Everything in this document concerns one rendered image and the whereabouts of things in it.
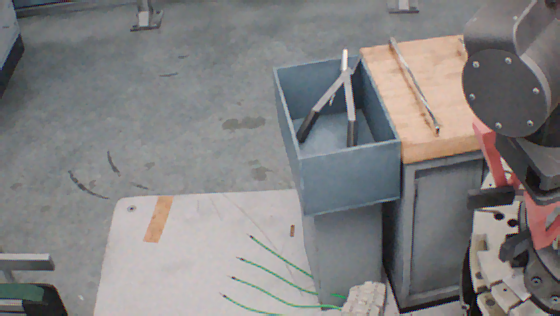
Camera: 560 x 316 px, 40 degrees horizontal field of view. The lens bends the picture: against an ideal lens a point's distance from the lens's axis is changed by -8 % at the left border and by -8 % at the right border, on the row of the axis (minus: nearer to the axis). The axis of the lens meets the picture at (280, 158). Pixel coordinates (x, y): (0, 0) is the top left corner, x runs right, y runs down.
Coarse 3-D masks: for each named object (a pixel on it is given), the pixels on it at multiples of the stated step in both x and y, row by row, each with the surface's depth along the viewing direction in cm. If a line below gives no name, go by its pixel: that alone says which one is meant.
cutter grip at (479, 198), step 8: (472, 192) 62; (480, 192) 62; (488, 192) 62; (496, 192) 62; (504, 192) 62; (512, 192) 62; (472, 200) 62; (480, 200) 62; (488, 200) 62; (496, 200) 62; (504, 200) 62; (512, 200) 62; (472, 208) 62
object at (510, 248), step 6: (528, 228) 58; (522, 234) 58; (528, 234) 58; (510, 240) 58; (516, 240) 58; (522, 240) 58; (528, 240) 58; (504, 246) 57; (510, 246) 57; (516, 246) 57; (522, 246) 58; (528, 246) 59; (504, 252) 57; (510, 252) 57; (516, 252) 58; (498, 258) 58; (504, 258) 58; (510, 258) 58
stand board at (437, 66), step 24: (384, 48) 98; (408, 48) 97; (432, 48) 97; (456, 48) 97; (384, 72) 94; (432, 72) 93; (456, 72) 93; (384, 96) 91; (408, 96) 90; (432, 96) 90; (456, 96) 90; (408, 120) 87; (456, 120) 86; (408, 144) 84; (432, 144) 84; (456, 144) 85
